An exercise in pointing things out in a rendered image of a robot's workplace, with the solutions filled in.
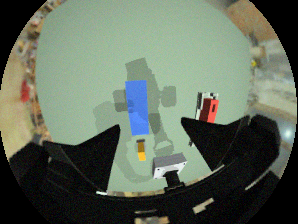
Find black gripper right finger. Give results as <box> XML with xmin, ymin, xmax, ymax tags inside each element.
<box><xmin>180</xmin><ymin>116</ymin><xmax>250</xmax><ymax>172</ymax></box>

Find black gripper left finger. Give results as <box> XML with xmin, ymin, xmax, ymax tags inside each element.
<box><xmin>41</xmin><ymin>124</ymin><xmax>121</xmax><ymax>193</ymax></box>

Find yellow rectangular block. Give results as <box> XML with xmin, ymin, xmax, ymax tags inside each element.
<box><xmin>138</xmin><ymin>143</ymin><xmax>146</xmax><ymax>161</ymax></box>

